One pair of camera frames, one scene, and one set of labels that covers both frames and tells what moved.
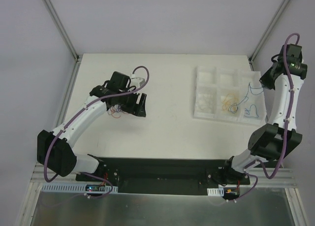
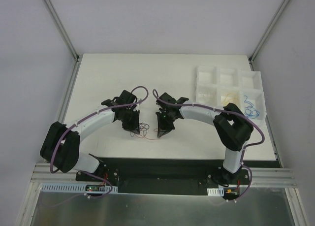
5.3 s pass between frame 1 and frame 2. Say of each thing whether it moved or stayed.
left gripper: moved
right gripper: moved
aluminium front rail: stayed
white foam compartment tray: stayed
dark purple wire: moved
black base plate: stayed
